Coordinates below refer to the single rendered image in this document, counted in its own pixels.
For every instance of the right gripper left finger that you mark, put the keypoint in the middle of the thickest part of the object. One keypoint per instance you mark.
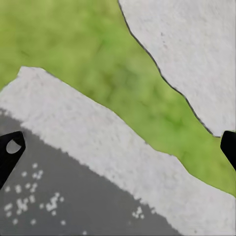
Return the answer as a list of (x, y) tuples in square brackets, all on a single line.
[(12, 146)]

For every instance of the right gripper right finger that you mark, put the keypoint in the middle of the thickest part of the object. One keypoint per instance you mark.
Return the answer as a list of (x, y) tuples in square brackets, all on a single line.
[(228, 146)]

